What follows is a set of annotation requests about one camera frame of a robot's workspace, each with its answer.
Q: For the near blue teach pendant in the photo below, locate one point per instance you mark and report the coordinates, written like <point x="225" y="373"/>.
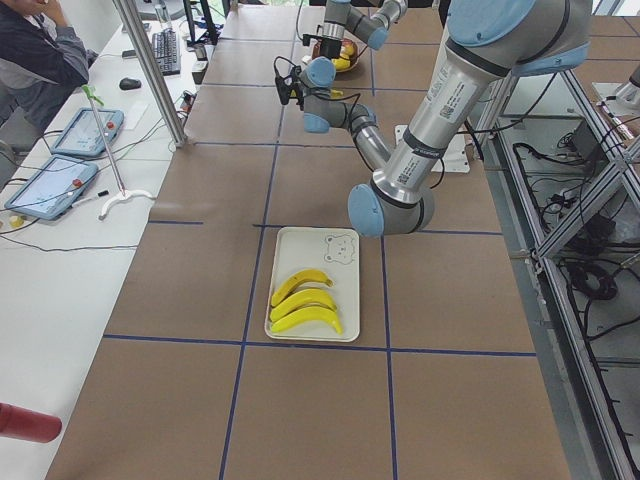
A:
<point x="51" y="191"/>

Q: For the aluminium frame post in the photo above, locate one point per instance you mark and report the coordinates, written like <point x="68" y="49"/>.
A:
<point x="129" y="15"/>

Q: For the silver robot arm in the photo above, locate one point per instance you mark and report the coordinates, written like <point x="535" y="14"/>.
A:
<point x="483" y="41"/>
<point x="341" y="17"/>

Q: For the brown wicker basket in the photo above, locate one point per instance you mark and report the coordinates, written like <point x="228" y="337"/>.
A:
<point x="352" y="65"/>

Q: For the cream bear tray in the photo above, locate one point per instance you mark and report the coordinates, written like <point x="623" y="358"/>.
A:
<point x="332" y="250"/>

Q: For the far blue teach pendant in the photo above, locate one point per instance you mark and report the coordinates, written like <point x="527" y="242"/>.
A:
<point x="83" y="138"/>

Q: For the white grabber stick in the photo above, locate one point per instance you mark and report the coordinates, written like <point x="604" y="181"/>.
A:
<point x="124" y="194"/>

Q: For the person in dark jacket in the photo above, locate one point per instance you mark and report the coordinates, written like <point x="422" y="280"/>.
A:
<point x="43" y="61"/>

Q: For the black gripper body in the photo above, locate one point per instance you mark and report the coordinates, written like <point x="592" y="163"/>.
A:
<point x="329" y="48"/>
<point x="299" y="93"/>

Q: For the red bottle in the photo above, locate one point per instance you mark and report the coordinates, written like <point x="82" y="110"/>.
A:
<point x="24" y="424"/>

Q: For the black computer mouse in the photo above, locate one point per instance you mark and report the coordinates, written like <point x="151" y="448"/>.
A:
<point x="127" y="84"/>

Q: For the blue teach pendant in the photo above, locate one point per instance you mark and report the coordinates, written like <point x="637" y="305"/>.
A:
<point x="51" y="191"/>
<point x="83" y="138"/>

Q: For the black keyboard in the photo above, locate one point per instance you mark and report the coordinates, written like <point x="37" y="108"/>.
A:
<point x="166" y="51"/>

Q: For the pink yellow apple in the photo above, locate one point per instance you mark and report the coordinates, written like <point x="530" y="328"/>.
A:
<point x="348" y="49"/>

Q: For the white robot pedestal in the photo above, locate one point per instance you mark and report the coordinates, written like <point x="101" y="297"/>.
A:
<point x="455" y="158"/>

